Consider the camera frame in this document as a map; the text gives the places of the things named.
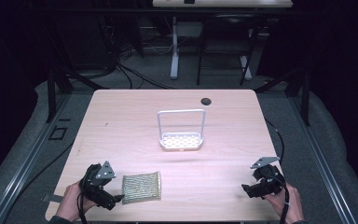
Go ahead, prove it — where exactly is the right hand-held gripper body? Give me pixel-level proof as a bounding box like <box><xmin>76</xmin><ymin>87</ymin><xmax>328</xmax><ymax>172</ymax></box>
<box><xmin>249</xmin><ymin>156</ymin><xmax>287</xmax><ymax>200</ymax></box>

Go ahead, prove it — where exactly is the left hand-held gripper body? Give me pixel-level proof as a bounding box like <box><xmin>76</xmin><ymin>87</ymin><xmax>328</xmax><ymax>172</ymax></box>
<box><xmin>78</xmin><ymin>160</ymin><xmax>117</xmax><ymax>211</ymax></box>

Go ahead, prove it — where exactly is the grey woven cloth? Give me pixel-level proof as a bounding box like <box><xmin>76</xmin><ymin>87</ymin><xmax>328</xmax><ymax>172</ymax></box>
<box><xmin>121</xmin><ymin>171</ymin><xmax>163</xmax><ymax>205</ymax></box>

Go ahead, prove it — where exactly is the white sponge rack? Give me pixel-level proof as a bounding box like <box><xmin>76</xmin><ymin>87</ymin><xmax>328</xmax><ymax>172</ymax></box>
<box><xmin>157</xmin><ymin>108</ymin><xmax>207</xmax><ymax>152</ymax></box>

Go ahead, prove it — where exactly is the person's right hand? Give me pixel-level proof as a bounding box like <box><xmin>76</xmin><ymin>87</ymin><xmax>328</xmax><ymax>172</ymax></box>
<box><xmin>262</xmin><ymin>182</ymin><xmax>305</xmax><ymax>224</ymax></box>

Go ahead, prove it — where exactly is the person's left hand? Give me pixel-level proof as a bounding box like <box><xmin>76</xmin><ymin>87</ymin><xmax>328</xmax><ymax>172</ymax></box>
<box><xmin>55</xmin><ymin>180</ymin><xmax>98</xmax><ymax>223</ymax></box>

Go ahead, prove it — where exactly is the grey tape strip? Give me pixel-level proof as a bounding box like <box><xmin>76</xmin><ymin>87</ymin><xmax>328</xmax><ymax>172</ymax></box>
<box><xmin>41</xmin><ymin>193</ymin><xmax>63</xmax><ymax>203</ymax></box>

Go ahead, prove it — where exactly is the black metal stand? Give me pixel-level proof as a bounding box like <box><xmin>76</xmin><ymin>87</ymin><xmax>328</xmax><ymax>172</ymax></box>
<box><xmin>45</xmin><ymin>66</ymin><xmax>75</xmax><ymax>124</ymax></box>
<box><xmin>255</xmin><ymin>66</ymin><xmax>311</xmax><ymax>127</ymax></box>

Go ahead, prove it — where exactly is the black chair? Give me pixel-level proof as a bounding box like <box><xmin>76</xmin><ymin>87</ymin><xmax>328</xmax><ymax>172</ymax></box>
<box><xmin>196</xmin><ymin>12</ymin><xmax>265</xmax><ymax>87</ymax></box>

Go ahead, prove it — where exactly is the white background desk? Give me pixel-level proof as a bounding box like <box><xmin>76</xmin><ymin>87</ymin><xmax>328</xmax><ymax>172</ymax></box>
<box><xmin>151</xmin><ymin>0</ymin><xmax>294</xmax><ymax>80</ymax></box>

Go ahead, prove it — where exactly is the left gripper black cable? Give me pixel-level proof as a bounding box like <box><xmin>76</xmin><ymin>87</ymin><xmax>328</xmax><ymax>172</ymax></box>
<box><xmin>76</xmin><ymin>183</ymin><xmax>90</xmax><ymax>224</ymax></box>

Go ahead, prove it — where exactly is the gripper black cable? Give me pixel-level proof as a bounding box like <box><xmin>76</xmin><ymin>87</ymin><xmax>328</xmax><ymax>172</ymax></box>
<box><xmin>279</xmin><ymin>175</ymin><xmax>291</xmax><ymax>224</ymax></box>
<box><xmin>76</xmin><ymin>183</ymin><xmax>90</xmax><ymax>224</ymax></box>

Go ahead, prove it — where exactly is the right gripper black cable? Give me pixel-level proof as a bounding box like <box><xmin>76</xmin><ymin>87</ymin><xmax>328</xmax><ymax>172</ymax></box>
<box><xmin>279</xmin><ymin>175</ymin><xmax>291</xmax><ymax>224</ymax></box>

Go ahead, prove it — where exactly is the black cable beside table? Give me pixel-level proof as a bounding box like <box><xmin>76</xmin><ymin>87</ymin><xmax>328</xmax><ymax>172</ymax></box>
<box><xmin>264</xmin><ymin>119</ymin><xmax>285</xmax><ymax>166</ymax></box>

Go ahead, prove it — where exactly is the black cable on floor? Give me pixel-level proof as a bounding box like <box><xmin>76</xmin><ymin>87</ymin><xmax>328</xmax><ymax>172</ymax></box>
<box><xmin>0</xmin><ymin>141</ymin><xmax>75</xmax><ymax>224</ymax></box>

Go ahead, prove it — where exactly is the bundle of floor cables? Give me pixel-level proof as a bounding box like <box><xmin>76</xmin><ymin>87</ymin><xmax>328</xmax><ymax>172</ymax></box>
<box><xmin>71</xmin><ymin>18</ymin><xmax>176</xmax><ymax>91</ymax></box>

